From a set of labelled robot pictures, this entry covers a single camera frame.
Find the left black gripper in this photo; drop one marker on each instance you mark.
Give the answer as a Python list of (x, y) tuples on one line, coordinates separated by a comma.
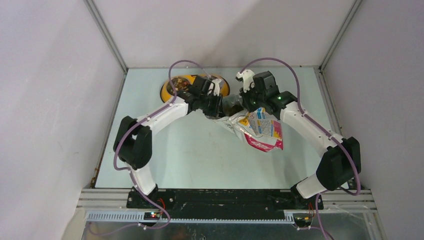
[(217, 112)]

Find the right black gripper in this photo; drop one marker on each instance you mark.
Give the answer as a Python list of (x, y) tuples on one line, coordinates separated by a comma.
[(245, 96)]

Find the yellow double pet bowl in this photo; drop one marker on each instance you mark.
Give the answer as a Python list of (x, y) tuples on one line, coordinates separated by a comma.
[(166, 91)]

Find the pet food bag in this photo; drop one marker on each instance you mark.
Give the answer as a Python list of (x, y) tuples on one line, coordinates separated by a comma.
[(258, 129)]

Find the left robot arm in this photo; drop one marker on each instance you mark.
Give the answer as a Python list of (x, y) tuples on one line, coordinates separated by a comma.
[(133, 146)]

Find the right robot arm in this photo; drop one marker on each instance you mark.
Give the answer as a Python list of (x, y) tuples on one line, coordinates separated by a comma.
[(340, 157)]

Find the brown pet food kibble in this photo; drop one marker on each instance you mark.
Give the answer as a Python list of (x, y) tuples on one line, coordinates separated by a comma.
[(235, 109)]

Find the kibble in left bowl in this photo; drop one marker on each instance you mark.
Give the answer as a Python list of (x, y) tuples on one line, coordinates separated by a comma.
[(180, 83)]

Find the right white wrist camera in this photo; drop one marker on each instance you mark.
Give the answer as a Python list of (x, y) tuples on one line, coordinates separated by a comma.
[(246, 77)]

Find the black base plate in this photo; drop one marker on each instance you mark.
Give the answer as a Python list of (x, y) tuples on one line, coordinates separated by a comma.
[(231, 204)]

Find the aluminium frame rail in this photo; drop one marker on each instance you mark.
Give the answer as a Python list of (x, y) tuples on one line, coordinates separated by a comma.
[(126, 205)]

